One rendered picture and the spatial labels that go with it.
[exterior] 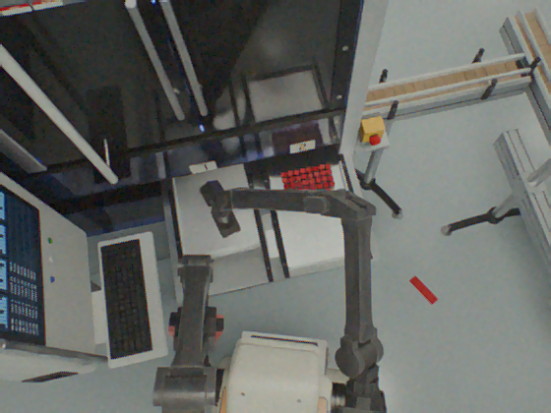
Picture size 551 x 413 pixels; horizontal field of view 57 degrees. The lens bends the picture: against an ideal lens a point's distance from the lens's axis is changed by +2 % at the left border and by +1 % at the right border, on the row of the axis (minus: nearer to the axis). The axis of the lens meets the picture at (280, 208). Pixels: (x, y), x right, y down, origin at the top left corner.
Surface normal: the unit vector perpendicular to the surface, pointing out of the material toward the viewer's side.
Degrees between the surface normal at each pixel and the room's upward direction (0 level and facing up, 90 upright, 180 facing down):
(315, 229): 0
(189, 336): 41
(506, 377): 0
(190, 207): 0
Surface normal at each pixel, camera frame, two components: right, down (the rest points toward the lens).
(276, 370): 0.05, -0.88
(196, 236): -0.04, -0.34
